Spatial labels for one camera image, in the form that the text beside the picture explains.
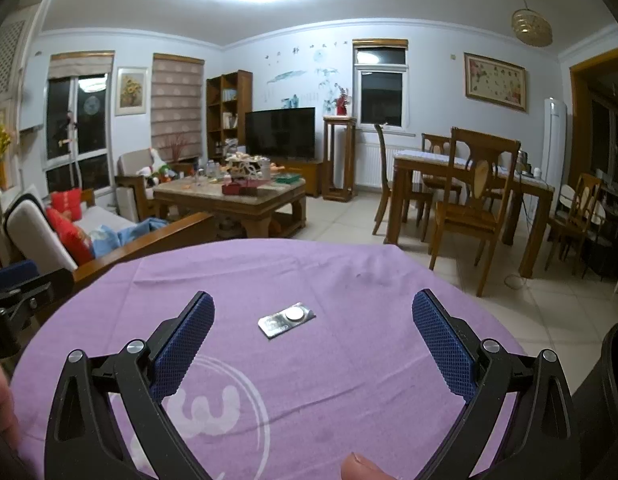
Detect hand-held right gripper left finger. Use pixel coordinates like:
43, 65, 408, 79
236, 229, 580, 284
44, 290, 216, 480

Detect wooden dining chair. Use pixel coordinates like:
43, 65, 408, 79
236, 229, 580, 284
371, 124, 425, 237
545, 172, 606, 277
420, 133, 464, 201
429, 127, 522, 297

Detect framed sunflower picture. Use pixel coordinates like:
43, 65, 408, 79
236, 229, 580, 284
114, 66, 149, 117

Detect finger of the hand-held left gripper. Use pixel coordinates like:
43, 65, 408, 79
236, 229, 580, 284
0, 261, 42, 291

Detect striped roman blind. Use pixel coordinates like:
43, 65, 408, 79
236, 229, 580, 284
152, 53, 206, 161

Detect black trash bin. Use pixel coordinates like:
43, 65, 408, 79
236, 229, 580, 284
571, 320, 618, 480

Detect blue cloth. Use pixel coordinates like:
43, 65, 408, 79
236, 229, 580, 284
86, 219, 170, 256

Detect silver blister pack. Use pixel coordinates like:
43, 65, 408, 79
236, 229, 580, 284
257, 302, 317, 341

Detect wooden sofa with white cushions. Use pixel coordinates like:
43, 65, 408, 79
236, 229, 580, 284
2, 185, 217, 286

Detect wooden television cabinet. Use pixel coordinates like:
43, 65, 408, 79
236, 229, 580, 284
269, 157, 324, 197

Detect wooden bookshelf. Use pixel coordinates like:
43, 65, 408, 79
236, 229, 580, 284
206, 70, 253, 156

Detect wooden dining table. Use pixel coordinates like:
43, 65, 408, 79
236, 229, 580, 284
391, 149, 556, 278

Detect white framed window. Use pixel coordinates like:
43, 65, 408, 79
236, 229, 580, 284
352, 38, 409, 131

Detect white wall radiator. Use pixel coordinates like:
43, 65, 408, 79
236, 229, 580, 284
354, 141, 425, 191

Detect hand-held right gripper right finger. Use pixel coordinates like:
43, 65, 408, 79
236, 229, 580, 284
411, 288, 582, 480

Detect blue wall decals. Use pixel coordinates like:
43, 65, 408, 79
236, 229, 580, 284
261, 42, 347, 106

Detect tall wooden plant stand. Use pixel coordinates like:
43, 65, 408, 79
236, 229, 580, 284
323, 116, 359, 203

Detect wooden armchair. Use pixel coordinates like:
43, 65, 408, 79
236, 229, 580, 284
114, 149, 162, 223

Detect wooden ornament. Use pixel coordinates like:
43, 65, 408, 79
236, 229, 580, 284
224, 155, 262, 181

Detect glass balcony door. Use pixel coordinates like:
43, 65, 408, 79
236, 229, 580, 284
43, 51, 115, 206

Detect gold chandelier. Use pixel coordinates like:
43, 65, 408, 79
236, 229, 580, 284
511, 0, 554, 48

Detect white standing air conditioner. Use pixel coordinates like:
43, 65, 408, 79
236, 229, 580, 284
541, 96, 572, 211

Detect red cushion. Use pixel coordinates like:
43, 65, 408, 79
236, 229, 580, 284
50, 189, 84, 222
45, 207, 96, 267

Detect wooden coffee table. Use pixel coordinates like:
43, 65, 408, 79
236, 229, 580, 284
153, 172, 308, 238

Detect framed floral picture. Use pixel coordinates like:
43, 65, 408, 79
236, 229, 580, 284
463, 52, 528, 113

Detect white plush toy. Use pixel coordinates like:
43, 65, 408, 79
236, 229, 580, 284
146, 147, 175, 183

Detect person's right hand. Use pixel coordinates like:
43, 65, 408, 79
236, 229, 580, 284
340, 451, 390, 480

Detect black television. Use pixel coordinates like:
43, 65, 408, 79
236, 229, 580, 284
245, 107, 317, 160

